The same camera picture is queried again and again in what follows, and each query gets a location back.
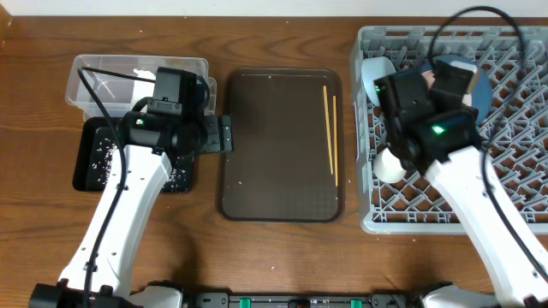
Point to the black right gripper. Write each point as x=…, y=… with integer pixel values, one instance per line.
x=468, y=112

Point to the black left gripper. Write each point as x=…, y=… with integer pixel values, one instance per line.
x=215, y=143

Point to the pink white bowl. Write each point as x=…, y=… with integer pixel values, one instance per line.
x=430, y=78

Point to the dark blue plate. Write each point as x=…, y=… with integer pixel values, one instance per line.
x=481, y=97

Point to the rice leftovers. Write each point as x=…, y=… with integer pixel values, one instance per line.
x=180, y=180

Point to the light blue bowl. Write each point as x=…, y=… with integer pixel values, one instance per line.
x=372, y=69

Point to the pale green cup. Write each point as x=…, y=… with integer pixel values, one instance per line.
x=387, y=167

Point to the white napkin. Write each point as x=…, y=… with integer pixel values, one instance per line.
x=142, y=89

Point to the wooden chopstick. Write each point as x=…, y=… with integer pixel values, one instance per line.
x=335, y=138
x=328, y=128

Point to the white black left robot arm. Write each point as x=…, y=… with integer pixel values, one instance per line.
x=100, y=272

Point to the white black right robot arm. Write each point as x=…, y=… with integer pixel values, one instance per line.
x=430, y=129

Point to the grey dishwasher rack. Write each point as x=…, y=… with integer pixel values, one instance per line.
x=519, y=150

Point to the dark brown serving tray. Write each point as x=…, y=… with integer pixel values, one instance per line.
x=279, y=170

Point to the black plastic tray bin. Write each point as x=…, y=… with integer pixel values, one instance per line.
x=94, y=129

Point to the clear plastic bin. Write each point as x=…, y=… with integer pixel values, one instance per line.
x=116, y=93

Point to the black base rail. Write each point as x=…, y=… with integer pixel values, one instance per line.
x=378, y=300

